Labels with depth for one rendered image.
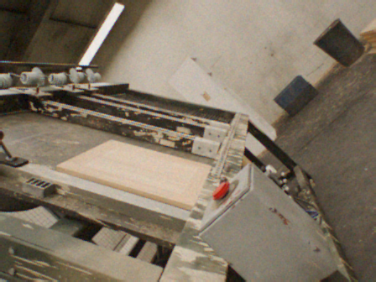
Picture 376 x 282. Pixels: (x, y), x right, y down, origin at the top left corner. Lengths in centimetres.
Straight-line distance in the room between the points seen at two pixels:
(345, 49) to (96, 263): 487
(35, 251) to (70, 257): 7
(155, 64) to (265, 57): 244
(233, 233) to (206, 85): 442
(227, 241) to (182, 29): 605
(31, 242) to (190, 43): 589
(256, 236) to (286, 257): 5
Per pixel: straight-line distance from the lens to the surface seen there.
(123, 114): 178
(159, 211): 75
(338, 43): 508
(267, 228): 43
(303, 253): 45
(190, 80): 484
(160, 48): 650
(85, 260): 58
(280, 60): 609
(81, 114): 155
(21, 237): 65
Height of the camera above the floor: 103
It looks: 1 degrees up
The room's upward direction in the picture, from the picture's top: 47 degrees counter-clockwise
